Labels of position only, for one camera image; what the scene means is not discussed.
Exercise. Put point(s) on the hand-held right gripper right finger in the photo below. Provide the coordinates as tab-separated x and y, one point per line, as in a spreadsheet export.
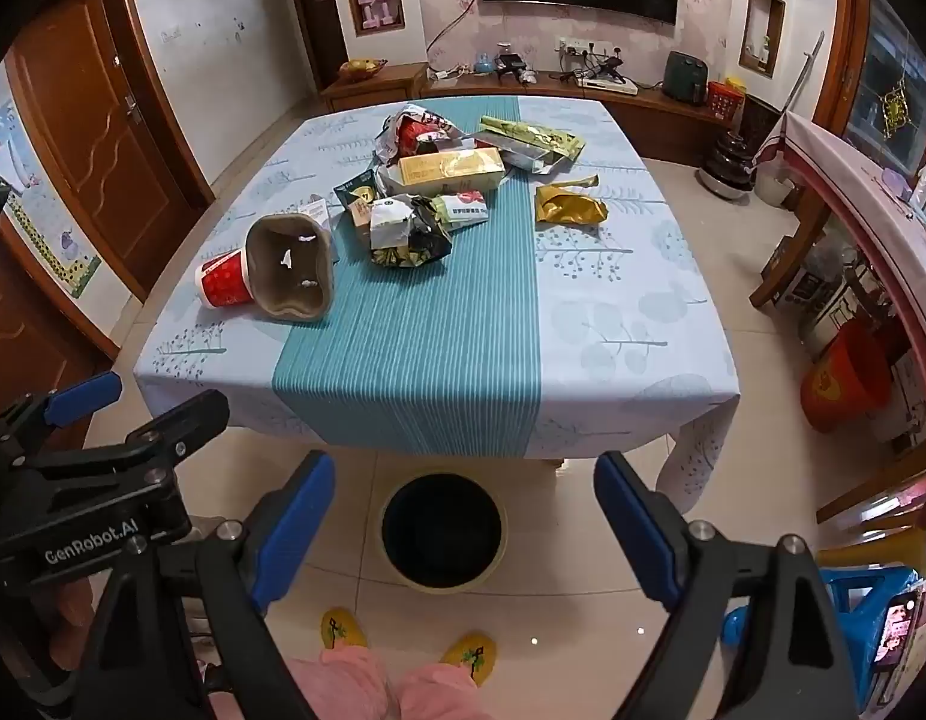
634	532

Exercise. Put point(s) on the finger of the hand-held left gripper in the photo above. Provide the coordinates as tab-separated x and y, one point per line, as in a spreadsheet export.
84	396
185	424

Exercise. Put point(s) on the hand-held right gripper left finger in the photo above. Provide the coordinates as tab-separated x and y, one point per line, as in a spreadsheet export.
298	532

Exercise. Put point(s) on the black bin with yellow rim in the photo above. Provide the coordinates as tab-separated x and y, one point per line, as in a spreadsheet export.
440	532

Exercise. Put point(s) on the red paper cup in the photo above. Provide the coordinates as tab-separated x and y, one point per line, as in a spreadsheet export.
224	281

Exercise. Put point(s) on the small white paper label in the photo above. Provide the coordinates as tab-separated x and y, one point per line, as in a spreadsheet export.
313	208

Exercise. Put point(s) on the small dark green packet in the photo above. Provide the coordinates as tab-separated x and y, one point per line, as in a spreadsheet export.
356	195

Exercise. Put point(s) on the dark foil packet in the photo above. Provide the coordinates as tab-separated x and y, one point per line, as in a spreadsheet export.
403	229

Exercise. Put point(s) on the gold foil packet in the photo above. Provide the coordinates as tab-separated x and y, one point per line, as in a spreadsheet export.
568	208

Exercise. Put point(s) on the green white packet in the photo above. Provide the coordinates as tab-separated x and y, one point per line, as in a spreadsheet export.
463	208

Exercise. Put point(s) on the yellow cardboard box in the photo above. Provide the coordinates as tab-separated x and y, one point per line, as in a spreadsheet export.
448	169

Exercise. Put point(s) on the red white bag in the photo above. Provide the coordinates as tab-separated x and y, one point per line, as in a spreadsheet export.
414	127

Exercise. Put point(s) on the light green foil packet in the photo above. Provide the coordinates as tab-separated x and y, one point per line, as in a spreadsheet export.
557	144

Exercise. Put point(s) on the olive green snack packet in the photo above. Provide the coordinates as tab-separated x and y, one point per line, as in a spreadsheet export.
508	127

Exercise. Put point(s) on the person's left hand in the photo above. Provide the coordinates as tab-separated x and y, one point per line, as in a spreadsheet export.
62	611

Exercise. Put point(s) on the brown wooden door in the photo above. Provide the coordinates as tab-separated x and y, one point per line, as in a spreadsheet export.
96	127
21	345

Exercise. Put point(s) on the person's pink pants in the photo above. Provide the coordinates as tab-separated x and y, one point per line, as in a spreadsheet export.
343	690

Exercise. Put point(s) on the blue plastic stool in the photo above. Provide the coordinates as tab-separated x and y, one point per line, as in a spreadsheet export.
845	607

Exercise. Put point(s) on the blue printed tablecloth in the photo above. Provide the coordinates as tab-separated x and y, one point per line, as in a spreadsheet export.
448	345

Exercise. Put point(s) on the orange bucket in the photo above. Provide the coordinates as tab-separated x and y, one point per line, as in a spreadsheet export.
845	382

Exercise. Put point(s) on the smartphone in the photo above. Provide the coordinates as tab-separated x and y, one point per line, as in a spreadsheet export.
898	626

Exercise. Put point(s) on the white bucket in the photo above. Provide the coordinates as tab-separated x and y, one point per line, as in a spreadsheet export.
774	184

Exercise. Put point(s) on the black cooking pot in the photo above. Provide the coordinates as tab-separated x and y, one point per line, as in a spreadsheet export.
729	165

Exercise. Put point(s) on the fruit bowl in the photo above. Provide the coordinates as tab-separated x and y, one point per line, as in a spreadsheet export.
362	69

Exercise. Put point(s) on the wooden table with pink cloth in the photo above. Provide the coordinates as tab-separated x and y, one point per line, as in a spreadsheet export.
845	165

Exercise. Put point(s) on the dark wooden door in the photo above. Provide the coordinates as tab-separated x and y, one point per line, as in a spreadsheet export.
309	15

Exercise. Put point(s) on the red basket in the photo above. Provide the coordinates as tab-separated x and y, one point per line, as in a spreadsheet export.
725	101

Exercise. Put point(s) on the white set-top box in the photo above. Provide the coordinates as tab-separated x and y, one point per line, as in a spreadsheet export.
605	84

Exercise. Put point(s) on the pink dumbbells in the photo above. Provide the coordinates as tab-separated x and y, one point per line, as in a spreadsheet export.
377	13

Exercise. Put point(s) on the dark green appliance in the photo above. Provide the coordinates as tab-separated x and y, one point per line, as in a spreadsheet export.
684	79

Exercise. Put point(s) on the wooden glass door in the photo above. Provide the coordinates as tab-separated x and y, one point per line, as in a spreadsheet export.
845	52

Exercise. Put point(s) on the wall poster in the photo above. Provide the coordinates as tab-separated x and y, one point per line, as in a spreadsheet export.
51	240

